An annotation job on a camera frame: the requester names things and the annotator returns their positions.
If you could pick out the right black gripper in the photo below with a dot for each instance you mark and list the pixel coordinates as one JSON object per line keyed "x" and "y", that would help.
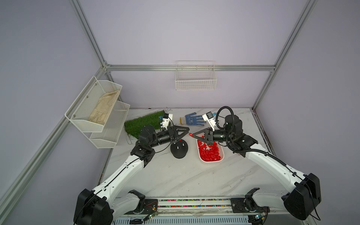
{"x": 207, "y": 139}

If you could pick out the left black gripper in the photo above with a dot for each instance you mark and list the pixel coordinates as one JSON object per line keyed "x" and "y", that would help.
{"x": 173, "y": 133}

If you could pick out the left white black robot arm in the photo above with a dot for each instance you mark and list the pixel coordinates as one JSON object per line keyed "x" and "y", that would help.
{"x": 101, "y": 205}

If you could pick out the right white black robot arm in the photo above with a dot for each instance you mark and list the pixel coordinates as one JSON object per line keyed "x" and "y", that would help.
{"x": 301, "y": 192}

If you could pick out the white tray of sleeves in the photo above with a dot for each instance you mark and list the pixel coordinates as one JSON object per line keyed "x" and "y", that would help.
{"x": 208, "y": 154}

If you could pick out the black round screw base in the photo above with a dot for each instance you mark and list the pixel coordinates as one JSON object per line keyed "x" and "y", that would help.
{"x": 179, "y": 149}

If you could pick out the blue dotted work glove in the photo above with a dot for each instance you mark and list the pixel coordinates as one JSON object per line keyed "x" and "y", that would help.
{"x": 192, "y": 119}

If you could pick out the green artificial grass mat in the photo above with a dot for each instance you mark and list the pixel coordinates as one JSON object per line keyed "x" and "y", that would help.
{"x": 133, "y": 127}

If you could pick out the beige cloth in shelf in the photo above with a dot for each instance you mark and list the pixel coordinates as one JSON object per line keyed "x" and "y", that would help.
{"x": 104, "y": 107}

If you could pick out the upper white mesh shelf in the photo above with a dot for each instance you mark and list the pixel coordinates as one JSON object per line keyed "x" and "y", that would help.
{"x": 85, "y": 112}

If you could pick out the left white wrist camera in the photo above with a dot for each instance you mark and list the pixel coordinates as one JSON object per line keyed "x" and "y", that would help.
{"x": 166, "y": 121}

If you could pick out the white wire wall basket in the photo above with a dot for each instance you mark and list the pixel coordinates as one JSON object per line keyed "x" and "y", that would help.
{"x": 195, "y": 76}

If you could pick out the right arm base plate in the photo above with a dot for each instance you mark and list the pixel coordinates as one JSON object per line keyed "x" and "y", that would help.
{"x": 246, "y": 205}

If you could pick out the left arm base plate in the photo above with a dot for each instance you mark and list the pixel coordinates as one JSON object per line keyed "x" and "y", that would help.
{"x": 150, "y": 205}

